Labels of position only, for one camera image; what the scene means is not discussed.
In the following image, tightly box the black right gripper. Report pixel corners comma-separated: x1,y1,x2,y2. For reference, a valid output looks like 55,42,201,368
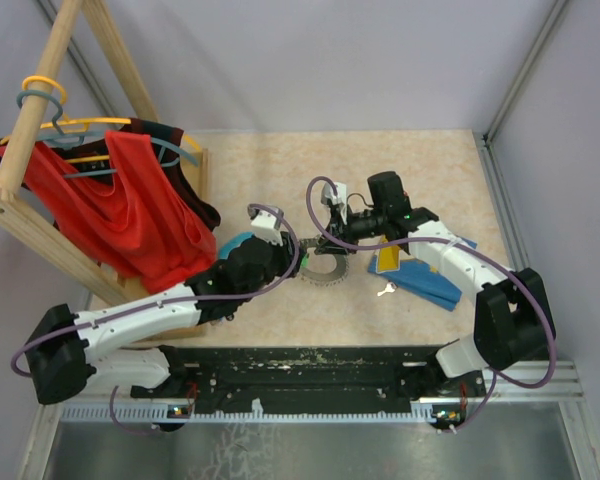
315,204,387,256

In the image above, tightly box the steel key ring disc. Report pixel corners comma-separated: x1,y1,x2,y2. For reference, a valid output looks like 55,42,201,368
298,238,349,287

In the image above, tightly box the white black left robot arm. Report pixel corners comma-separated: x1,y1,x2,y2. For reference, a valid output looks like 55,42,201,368
24,233,305,405

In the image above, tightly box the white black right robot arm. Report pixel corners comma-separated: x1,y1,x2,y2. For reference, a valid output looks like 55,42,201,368
317,171,557,396

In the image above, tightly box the loose silver key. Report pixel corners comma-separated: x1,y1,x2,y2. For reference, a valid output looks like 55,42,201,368
376,282,397,297

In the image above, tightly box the yellow blue cartoon cloth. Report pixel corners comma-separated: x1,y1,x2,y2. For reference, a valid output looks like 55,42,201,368
367,247,462,311

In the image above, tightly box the red shirt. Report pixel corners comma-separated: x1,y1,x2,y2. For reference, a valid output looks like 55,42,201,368
24,131,217,293

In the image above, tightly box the yellow clothes hanger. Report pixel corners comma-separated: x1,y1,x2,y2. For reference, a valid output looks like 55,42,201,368
2,74,204,164

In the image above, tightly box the wooden clothes rack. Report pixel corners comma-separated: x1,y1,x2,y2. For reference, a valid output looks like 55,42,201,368
0,0,214,341

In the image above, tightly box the teal clothes hanger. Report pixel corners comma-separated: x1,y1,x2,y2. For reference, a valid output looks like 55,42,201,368
0,89,201,187

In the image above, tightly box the blue handled key ring disc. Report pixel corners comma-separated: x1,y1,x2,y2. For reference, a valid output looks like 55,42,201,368
217,232,253,260

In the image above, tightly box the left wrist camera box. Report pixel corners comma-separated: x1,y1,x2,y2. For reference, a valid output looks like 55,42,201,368
248,206,284,246

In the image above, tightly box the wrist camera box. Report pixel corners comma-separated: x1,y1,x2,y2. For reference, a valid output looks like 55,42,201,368
248,206,284,246
321,182,348,224

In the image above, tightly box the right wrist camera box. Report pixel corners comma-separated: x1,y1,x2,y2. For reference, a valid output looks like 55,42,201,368
321,182,348,224

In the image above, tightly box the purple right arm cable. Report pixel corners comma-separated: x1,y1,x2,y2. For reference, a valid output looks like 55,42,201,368
305,176,559,434

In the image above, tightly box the aluminium frame rail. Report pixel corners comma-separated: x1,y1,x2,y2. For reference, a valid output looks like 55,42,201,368
479,0,600,480

